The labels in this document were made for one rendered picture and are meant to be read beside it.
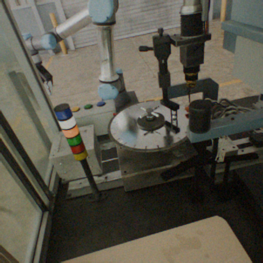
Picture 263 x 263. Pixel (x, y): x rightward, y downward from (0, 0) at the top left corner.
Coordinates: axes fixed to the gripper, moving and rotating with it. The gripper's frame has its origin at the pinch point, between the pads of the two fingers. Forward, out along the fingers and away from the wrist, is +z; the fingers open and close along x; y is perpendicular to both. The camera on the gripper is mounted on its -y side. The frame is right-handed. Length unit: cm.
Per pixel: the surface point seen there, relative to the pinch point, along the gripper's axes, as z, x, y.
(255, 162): 10, -14, -115
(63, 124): -21, 30, -74
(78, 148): -11, 29, -75
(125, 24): 54, -418, 341
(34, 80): -23.7, 19.3, -38.9
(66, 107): -25, 27, -75
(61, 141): 1, 23, -49
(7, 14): -47, 19, -39
